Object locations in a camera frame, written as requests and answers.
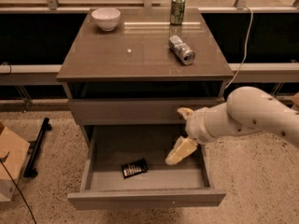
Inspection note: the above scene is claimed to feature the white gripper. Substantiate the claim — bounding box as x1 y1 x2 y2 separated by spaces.
165 107 216 165

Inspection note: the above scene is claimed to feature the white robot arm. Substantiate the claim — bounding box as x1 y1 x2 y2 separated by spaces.
165 87 299 165

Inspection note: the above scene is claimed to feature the closed grey top drawer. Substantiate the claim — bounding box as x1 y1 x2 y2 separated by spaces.
68 98 224 125

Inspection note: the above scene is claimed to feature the open grey middle drawer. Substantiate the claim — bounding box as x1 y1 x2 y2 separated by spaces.
67 124 225 210

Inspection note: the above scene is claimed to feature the grey drawer cabinet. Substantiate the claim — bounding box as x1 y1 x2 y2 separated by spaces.
57 8 233 142

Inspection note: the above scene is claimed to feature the silver lying soda can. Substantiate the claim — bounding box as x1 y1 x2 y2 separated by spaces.
168 35 195 65

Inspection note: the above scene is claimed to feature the cardboard box right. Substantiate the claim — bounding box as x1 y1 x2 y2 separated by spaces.
292 92 299 110

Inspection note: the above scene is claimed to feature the cardboard box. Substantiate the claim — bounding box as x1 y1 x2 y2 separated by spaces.
0 123 29 203
292 92 299 110

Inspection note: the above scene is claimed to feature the green standing soda can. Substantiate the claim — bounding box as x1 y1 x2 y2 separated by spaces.
170 0 185 25

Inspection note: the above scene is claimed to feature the white ceramic bowl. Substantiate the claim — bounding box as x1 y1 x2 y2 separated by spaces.
92 7 121 31

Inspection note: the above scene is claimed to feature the black metal bar stand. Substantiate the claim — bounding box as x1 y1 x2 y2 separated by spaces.
23 118 52 178

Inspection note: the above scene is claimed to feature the cardboard box left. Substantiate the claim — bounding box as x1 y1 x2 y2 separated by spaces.
0 123 29 203

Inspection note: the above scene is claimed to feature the white cable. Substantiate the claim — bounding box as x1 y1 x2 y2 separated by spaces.
223 6 254 91

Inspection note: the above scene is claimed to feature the black cable on floor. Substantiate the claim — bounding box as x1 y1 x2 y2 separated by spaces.
0 154 37 224

